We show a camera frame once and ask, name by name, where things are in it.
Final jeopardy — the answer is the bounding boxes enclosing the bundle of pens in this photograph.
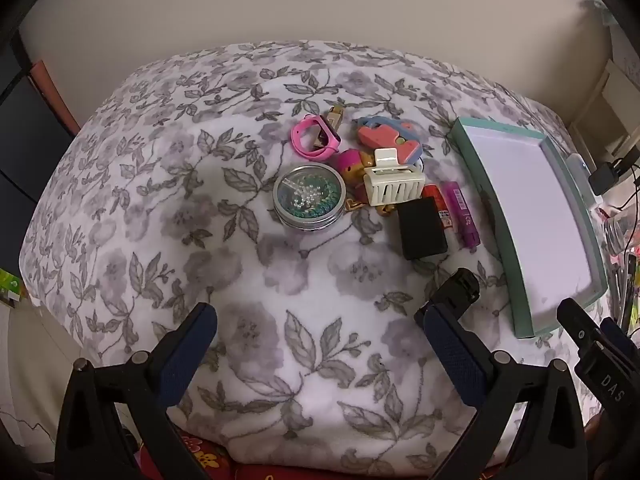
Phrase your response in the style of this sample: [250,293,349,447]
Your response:
[607,252,640,333]

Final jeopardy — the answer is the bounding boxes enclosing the orange and blue toy gun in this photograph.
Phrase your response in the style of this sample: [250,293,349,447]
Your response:
[356,116,425,166]

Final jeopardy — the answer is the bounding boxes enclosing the purple tube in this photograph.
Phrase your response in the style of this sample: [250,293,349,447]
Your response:
[440,181,482,249]

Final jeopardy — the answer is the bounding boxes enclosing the white shelf unit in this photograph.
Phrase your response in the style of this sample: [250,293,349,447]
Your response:
[570,57,640,161]

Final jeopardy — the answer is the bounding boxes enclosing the red tube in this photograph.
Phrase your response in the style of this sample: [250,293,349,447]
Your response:
[422,185,458,233]

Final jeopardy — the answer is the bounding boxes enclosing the white power strip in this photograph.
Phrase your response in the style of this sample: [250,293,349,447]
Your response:
[565,152,604,211]

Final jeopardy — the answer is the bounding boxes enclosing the black rectangular box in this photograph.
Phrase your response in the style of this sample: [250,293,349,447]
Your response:
[397,196,449,261]

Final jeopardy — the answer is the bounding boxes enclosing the green packet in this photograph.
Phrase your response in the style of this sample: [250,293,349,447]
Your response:
[0,267,26,306]

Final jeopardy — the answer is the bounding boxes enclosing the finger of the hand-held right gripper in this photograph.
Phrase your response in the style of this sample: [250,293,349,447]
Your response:
[432,267,481,318]
[556,298,640,357]

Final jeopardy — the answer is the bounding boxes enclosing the orange-red board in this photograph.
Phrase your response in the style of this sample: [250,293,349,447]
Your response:
[27,60,83,136]

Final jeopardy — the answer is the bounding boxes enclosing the red floral cloth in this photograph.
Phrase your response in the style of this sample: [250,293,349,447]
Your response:
[120,427,501,480]

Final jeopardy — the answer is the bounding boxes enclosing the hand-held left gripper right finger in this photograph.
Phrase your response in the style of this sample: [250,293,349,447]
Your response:
[414,302,588,480]

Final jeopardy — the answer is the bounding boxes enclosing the round tin with beads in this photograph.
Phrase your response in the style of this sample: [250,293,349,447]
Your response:
[272,163,347,231]

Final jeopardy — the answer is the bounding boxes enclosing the dark cabinet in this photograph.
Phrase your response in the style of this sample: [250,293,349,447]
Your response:
[0,45,76,271]

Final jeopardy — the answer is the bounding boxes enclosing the white hair claw clip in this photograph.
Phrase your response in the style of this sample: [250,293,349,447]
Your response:
[362,147,425,206]

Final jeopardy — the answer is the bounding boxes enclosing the pink smartwatch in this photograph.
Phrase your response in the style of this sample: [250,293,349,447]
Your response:
[291,115,342,161]

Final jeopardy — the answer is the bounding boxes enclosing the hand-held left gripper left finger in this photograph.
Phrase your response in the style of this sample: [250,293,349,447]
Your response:
[55,302,221,480]

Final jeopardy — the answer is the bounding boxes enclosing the black power adapter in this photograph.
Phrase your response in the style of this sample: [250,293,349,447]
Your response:
[588,162,623,193]

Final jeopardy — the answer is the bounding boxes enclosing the teal box with white inside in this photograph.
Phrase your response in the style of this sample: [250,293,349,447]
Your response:
[446,117,608,325]

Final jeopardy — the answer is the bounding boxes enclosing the pink and brown toy figure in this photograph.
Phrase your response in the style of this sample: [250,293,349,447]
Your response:
[337,149,401,216]

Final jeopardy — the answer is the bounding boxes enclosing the grey floral blanket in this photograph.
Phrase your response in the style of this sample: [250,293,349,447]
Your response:
[20,40,608,476]

